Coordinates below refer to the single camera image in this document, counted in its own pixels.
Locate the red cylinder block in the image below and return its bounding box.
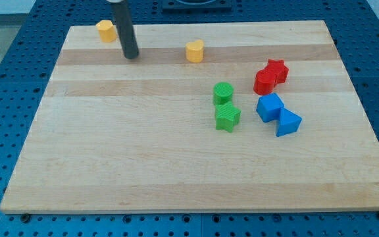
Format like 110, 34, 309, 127
253, 69, 276, 95

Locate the red star block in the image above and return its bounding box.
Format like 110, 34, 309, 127
265, 59, 289, 85

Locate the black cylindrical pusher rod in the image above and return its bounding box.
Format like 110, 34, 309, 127
107, 0, 139, 59

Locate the yellow heart block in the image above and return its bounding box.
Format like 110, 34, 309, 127
185, 39, 204, 63

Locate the yellow hexagon block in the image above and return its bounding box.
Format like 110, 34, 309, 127
96, 20, 117, 43

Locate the green cylinder block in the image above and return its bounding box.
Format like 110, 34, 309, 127
213, 82, 234, 105

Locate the blue cube block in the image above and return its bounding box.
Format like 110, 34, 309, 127
256, 93, 284, 122

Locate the green star block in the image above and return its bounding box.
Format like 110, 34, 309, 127
215, 101, 241, 133

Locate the blue triangle block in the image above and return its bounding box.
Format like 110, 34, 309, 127
276, 108, 302, 137

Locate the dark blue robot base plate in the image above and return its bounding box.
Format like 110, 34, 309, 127
162, 0, 234, 13

